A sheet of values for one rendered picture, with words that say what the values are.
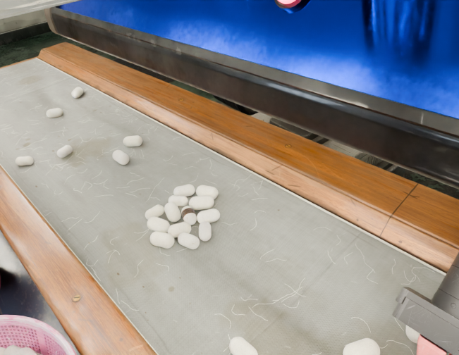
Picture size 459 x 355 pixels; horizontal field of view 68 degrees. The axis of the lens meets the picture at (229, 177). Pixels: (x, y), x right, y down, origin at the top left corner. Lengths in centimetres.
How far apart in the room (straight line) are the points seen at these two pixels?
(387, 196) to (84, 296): 42
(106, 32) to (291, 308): 34
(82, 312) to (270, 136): 42
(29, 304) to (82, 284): 15
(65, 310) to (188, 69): 35
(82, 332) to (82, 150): 42
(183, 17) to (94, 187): 50
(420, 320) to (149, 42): 29
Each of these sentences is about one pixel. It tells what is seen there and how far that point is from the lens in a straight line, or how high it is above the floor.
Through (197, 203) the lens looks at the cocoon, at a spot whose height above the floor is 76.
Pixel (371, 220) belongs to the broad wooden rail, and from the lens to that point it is 51.
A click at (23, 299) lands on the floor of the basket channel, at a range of 61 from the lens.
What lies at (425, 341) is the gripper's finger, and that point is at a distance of 34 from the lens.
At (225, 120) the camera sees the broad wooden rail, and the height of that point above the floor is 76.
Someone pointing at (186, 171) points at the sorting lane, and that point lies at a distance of 61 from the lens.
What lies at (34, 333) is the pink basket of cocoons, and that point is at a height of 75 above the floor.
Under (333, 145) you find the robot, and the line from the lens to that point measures 115.
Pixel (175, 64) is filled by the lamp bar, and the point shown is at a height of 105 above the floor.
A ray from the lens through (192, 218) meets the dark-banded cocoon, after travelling 50.
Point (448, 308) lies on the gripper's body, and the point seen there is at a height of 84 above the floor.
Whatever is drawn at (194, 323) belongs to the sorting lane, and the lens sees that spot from 42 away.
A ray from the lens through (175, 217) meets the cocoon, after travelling 51.
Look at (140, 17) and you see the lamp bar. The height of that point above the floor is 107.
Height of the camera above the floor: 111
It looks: 39 degrees down
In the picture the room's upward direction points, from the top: 5 degrees counter-clockwise
